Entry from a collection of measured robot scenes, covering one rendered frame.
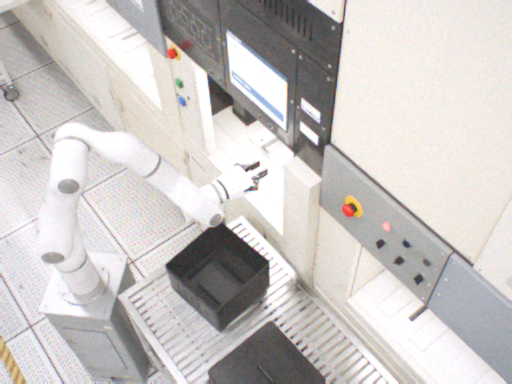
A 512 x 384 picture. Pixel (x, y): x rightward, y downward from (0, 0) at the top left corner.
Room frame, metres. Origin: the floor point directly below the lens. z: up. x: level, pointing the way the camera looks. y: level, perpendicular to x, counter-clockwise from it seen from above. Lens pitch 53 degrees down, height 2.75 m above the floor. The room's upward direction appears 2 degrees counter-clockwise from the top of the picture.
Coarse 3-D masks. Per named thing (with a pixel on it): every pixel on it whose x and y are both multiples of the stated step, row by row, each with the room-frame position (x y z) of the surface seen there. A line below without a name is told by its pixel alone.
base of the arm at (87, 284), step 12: (84, 264) 1.05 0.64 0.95; (96, 264) 1.15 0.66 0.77; (72, 276) 1.02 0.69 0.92; (84, 276) 1.03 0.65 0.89; (96, 276) 1.07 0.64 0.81; (108, 276) 1.09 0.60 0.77; (60, 288) 1.05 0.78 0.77; (72, 288) 1.02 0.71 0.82; (84, 288) 1.02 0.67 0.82; (96, 288) 1.04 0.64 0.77; (72, 300) 1.00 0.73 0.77; (84, 300) 0.99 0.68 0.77
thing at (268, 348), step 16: (256, 336) 0.79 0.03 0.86; (272, 336) 0.78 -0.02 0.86; (240, 352) 0.73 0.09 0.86; (256, 352) 0.73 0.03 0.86; (272, 352) 0.73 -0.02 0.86; (288, 352) 0.73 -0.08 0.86; (224, 368) 0.68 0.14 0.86; (240, 368) 0.68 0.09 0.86; (256, 368) 0.67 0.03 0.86; (272, 368) 0.67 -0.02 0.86; (288, 368) 0.67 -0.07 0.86; (304, 368) 0.67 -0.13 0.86
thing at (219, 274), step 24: (216, 240) 1.21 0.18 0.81; (240, 240) 1.14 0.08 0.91; (168, 264) 1.05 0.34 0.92; (192, 264) 1.12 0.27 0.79; (216, 264) 1.13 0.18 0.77; (240, 264) 1.12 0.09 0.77; (264, 264) 1.06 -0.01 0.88; (192, 288) 1.03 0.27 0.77; (216, 288) 1.02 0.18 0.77; (240, 288) 1.02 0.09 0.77; (264, 288) 1.01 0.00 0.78; (216, 312) 0.85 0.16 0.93; (240, 312) 0.92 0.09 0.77
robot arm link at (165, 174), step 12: (156, 168) 1.08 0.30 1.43; (168, 168) 1.11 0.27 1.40; (156, 180) 1.07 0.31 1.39; (168, 180) 1.08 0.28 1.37; (180, 180) 1.10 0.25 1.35; (168, 192) 1.07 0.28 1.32; (180, 192) 1.07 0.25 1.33; (192, 192) 1.07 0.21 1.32; (180, 204) 1.04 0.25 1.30; (192, 204) 1.04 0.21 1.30; (204, 204) 1.05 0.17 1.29; (216, 204) 1.07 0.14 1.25; (192, 216) 1.02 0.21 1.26; (204, 216) 1.03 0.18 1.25; (216, 216) 1.04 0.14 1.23
